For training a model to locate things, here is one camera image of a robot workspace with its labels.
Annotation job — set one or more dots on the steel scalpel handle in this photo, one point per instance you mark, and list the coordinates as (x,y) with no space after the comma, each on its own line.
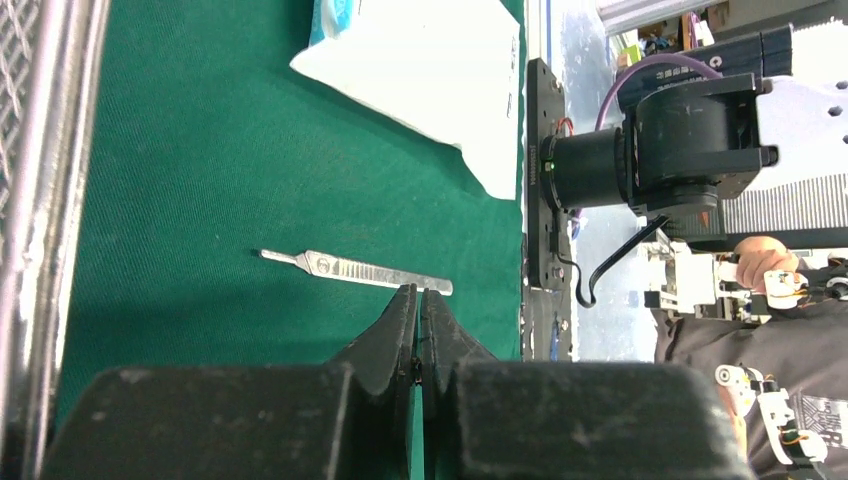
(324,265)

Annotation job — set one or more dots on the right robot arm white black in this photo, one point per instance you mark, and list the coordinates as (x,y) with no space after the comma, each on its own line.
(677,133)

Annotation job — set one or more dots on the white paper packet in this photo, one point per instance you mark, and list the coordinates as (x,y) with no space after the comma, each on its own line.
(448,70)

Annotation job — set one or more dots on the person in dark shirt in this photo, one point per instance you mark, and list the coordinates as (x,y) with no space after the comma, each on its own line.
(804,347)

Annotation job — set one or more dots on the metal mesh tray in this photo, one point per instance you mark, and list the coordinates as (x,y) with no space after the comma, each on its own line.
(51,53)

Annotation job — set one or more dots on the teleoperation leader device white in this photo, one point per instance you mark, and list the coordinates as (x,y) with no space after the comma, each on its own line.
(683,282)

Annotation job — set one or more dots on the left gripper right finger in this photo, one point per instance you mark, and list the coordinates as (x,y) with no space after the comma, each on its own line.
(491,419)

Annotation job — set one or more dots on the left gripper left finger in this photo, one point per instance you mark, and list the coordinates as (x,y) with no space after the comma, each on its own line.
(349,418)

